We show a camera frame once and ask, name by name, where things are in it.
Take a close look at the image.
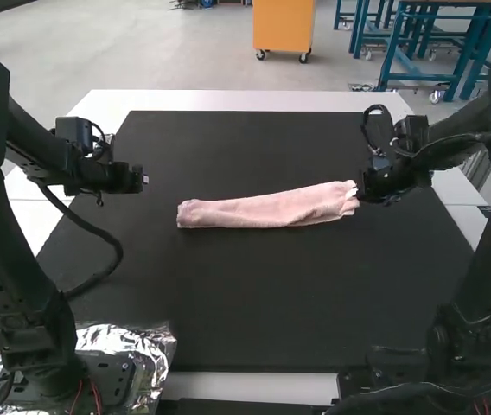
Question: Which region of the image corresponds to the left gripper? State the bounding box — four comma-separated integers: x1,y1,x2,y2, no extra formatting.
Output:
98,160,145,195

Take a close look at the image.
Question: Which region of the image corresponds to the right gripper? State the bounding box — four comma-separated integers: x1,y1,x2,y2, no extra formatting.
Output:
357,153,432,207

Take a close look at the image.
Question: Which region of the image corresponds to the pale towel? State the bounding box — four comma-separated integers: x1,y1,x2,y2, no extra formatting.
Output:
175,178,361,231

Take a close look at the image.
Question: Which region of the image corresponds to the black mat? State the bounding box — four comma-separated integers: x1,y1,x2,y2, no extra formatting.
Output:
33,110,476,374

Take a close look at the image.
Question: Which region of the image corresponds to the silver foil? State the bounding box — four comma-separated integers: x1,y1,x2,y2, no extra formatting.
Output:
0,320,178,410

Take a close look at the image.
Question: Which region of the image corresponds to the wheeled metal cabinet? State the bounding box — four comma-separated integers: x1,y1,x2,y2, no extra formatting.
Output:
252,0,316,65

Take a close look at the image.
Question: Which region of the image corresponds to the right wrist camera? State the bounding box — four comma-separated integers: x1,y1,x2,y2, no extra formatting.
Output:
393,113,430,153

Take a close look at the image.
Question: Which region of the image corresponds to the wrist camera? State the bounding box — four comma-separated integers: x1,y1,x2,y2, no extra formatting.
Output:
393,113,430,153
54,115,95,155

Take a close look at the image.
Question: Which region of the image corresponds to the black cable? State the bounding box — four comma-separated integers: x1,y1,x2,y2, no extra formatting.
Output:
360,103,398,159
40,183,125,299

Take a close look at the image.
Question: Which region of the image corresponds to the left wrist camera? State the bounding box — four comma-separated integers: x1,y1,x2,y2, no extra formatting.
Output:
54,115,95,155

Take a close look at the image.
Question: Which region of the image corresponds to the grey aluminium frame post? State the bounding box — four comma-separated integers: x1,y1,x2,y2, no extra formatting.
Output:
461,146,491,192

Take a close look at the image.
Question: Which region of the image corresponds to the blue metal frame table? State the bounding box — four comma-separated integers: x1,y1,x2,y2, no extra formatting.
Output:
376,0,491,105
333,0,402,31
348,0,480,61

